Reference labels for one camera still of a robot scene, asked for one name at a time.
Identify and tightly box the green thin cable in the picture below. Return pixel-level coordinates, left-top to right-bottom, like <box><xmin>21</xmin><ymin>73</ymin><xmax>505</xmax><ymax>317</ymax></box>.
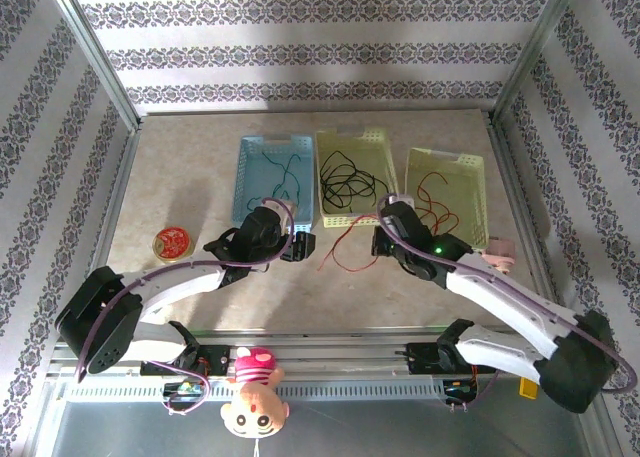
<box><xmin>262</xmin><ymin>149</ymin><xmax>304</xmax><ymax>193</ymax></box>
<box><xmin>249</xmin><ymin>176</ymin><xmax>302</xmax><ymax>213</ymax></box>

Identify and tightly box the black thin cable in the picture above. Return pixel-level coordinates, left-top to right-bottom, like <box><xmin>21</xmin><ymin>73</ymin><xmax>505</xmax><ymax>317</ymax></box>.
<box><xmin>319</xmin><ymin>150</ymin><xmax>362</xmax><ymax>199</ymax></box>
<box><xmin>322</xmin><ymin>169</ymin><xmax>390</xmax><ymax>213</ymax></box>

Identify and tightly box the blue perforated plastic basket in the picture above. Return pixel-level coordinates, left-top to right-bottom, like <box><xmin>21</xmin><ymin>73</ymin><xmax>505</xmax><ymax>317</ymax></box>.
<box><xmin>230</xmin><ymin>133</ymin><xmax>317</xmax><ymax>233</ymax></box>

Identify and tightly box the yellow perforated plastic basket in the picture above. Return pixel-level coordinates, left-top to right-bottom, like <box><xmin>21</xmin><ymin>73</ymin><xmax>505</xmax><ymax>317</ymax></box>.
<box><xmin>314</xmin><ymin>127</ymin><xmax>401</xmax><ymax>229</ymax></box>
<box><xmin>403</xmin><ymin>146</ymin><xmax>490</xmax><ymax>251</ymax></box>

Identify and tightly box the pink small object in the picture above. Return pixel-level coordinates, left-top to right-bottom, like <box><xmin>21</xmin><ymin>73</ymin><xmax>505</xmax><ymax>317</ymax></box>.
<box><xmin>482</xmin><ymin>236</ymin><xmax>517</xmax><ymax>273</ymax></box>

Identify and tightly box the red round tin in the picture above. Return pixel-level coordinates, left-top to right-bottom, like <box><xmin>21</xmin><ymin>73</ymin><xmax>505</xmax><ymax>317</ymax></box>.
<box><xmin>152</xmin><ymin>225</ymin><xmax>195</xmax><ymax>264</ymax></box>

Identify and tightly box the small circuit board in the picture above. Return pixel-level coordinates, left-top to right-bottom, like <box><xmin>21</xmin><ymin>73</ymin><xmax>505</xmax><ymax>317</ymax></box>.
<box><xmin>163</xmin><ymin>380</ymin><xmax>206</xmax><ymax>398</ymax></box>
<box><xmin>442</xmin><ymin>376</ymin><xmax>476</xmax><ymax>403</ymax></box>

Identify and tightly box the pink plush doll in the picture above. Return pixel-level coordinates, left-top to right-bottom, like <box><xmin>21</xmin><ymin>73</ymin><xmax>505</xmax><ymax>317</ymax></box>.
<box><xmin>219</xmin><ymin>345</ymin><xmax>292</xmax><ymax>439</ymax></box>

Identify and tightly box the grey metal panel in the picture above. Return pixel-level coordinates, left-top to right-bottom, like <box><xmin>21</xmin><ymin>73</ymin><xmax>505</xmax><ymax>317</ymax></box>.
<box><xmin>49</xmin><ymin>400</ymin><xmax>589</xmax><ymax>457</ymax></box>

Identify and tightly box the aluminium extrusion frame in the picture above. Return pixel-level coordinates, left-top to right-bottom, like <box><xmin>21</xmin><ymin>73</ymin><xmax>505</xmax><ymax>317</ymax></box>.
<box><xmin>22</xmin><ymin>0</ymin><xmax>621</xmax><ymax>457</ymax></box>

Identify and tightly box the slotted grey cable duct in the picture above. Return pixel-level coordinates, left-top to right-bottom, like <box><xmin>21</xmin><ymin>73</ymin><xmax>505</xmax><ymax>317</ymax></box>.
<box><xmin>59</xmin><ymin>380</ymin><xmax>451</xmax><ymax>403</ymax></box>

